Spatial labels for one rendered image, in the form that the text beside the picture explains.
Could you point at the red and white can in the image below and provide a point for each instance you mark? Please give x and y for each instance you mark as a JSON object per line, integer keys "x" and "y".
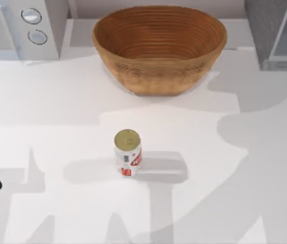
{"x": 129, "y": 157}

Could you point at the brown woven basket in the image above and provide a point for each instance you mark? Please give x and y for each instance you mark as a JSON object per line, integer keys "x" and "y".
{"x": 158, "y": 45}

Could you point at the round microwave knob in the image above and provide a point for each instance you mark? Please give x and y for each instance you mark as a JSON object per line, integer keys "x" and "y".
{"x": 31, "y": 16}
{"x": 37, "y": 36}

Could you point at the pale microwave oven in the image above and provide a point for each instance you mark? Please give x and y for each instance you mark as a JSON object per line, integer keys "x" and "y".
{"x": 18, "y": 30}

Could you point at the grey cabinet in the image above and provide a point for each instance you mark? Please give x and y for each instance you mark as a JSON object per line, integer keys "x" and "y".
{"x": 275, "y": 33}

